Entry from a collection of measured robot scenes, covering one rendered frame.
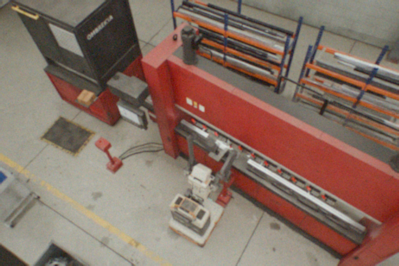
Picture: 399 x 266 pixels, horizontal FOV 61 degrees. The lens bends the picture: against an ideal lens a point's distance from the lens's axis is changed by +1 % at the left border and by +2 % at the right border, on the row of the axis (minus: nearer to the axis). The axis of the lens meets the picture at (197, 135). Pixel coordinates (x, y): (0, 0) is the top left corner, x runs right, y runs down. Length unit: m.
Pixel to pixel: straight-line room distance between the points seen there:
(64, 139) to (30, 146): 0.62
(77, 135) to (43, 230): 1.80
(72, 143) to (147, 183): 1.69
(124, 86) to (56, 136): 2.68
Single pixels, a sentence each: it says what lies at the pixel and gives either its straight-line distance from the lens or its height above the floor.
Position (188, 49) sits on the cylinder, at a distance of 4.01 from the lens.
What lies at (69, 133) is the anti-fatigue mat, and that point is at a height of 0.01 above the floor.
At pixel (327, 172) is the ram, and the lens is 4.07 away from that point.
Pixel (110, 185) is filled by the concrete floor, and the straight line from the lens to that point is 6.03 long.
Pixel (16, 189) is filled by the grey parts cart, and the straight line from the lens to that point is 6.24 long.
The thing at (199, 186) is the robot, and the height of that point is 1.18.
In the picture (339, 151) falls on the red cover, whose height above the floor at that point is 2.26.
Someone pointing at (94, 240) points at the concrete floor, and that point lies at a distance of 5.75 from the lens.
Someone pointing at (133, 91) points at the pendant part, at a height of 1.95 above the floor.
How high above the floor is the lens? 5.24
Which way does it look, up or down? 57 degrees down
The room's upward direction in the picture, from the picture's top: 5 degrees counter-clockwise
